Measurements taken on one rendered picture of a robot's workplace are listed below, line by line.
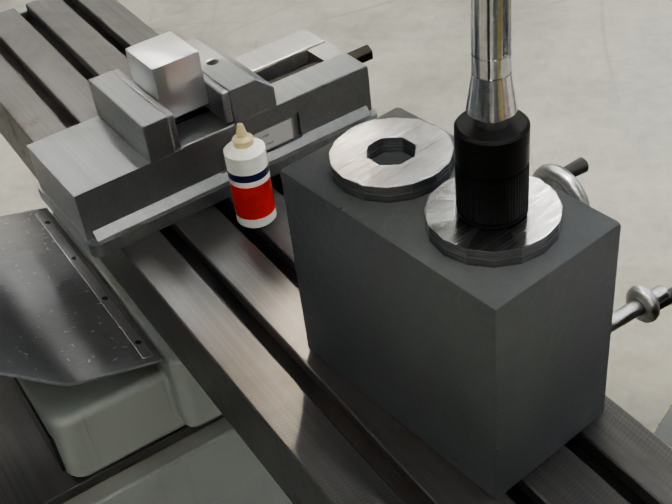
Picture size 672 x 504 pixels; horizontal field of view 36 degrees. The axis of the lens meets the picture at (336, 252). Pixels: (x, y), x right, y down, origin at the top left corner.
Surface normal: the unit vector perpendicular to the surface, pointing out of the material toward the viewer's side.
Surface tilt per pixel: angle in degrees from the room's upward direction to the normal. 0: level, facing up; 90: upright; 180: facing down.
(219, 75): 0
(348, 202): 0
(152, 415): 90
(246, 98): 90
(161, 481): 90
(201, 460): 90
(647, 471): 0
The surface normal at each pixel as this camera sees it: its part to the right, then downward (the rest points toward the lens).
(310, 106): 0.57, 0.47
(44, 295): 0.15, -0.85
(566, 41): -0.10, -0.77
